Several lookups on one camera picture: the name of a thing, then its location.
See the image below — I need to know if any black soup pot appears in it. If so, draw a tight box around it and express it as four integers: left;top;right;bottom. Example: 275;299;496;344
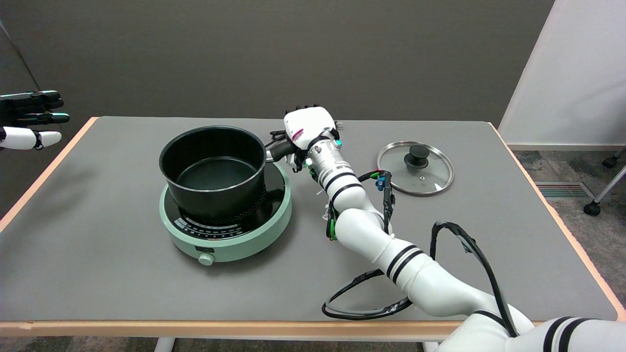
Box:
159;126;297;220

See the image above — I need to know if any black wrist cable with connectors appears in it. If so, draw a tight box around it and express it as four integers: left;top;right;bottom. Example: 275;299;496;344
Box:
325;169;396;241

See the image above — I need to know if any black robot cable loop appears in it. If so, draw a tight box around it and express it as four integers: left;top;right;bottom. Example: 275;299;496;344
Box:
321;221;520;339

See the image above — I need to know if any grey chair leg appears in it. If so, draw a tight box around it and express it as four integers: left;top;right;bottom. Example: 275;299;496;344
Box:
594;165;626;204

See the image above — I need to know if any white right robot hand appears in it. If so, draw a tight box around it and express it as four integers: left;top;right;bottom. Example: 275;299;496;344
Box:
272;104;344;173

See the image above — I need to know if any green induction stove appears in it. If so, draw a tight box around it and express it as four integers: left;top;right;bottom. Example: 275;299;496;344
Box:
159;161;293;266

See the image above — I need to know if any glass pot lid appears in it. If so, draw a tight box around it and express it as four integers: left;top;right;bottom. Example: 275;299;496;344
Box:
377;141;455;197

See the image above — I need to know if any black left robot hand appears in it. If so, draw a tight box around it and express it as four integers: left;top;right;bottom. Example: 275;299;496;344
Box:
0;90;70;151

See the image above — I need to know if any floor vent grille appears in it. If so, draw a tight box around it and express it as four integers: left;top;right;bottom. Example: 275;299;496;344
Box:
534;181;595;199

